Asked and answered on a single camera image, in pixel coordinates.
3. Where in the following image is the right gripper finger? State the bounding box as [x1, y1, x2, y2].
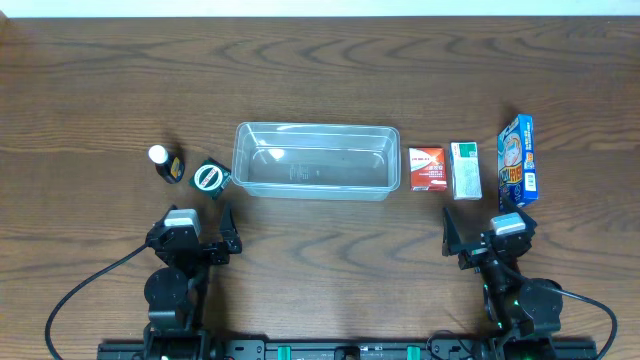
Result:
[500, 195, 537, 231]
[442, 208, 464, 256]

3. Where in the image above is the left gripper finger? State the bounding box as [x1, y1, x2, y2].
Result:
[149, 205, 177, 239]
[219, 203, 239, 244]

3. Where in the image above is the blue cooling patch box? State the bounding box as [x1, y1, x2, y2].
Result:
[497, 114, 539, 212]

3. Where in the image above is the white green medicine box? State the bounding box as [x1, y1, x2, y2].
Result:
[450, 142, 483, 200]

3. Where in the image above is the red medicine box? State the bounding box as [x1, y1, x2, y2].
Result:
[409, 147, 447, 192]

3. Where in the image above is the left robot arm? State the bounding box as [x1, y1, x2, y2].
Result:
[134, 204, 242, 360]

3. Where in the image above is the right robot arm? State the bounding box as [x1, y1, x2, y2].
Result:
[442, 200, 564, 359]

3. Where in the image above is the clear plastic container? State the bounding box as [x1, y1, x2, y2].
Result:
[231, 122, 402, 201]

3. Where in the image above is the green Zam-Buk ointment box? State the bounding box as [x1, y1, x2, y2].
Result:
[189, 158, 231, 200]

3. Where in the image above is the dark syrup bottle white cap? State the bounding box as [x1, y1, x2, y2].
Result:
[148, 144, 185, 184]

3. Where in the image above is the black mounting rail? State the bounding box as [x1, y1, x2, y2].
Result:
[96, 337, 598, 360]

